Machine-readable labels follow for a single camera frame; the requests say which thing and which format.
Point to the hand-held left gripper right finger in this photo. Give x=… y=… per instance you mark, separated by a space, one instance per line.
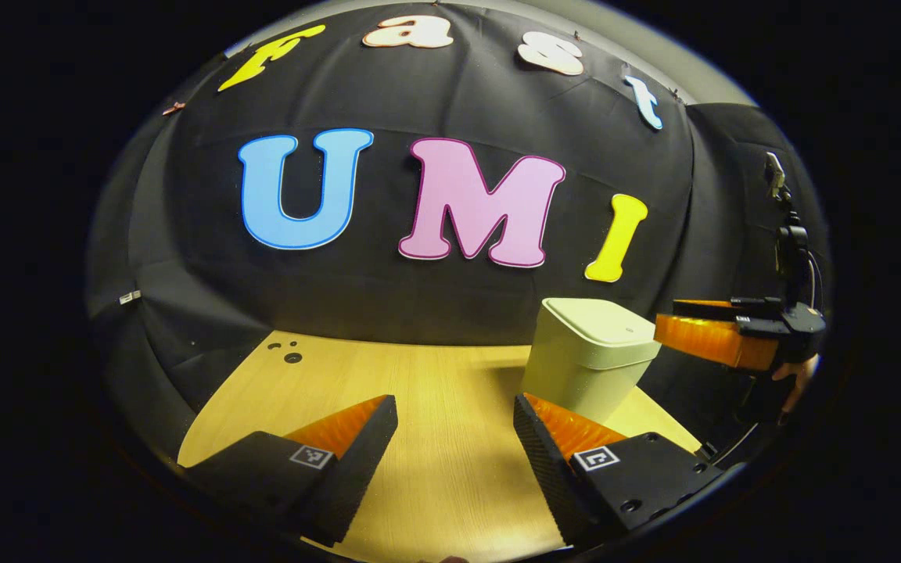
x=548 y=477

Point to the pale green desktop garbage bin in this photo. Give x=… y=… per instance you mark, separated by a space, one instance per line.
x=587 y=352

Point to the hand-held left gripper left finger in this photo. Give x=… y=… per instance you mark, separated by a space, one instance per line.
x=357 y=477

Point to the wooden desktop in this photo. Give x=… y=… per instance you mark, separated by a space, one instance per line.
x=435 y=383

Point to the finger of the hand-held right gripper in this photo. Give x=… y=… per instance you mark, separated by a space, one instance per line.
x=705 y=306
x=716 y=340

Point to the red clip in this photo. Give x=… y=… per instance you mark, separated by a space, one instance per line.
x=173 y=108

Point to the black backdrop cloth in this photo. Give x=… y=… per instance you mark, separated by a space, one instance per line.
x=419 y=289

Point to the white clip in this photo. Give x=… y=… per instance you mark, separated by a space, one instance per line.
x=130 y=297

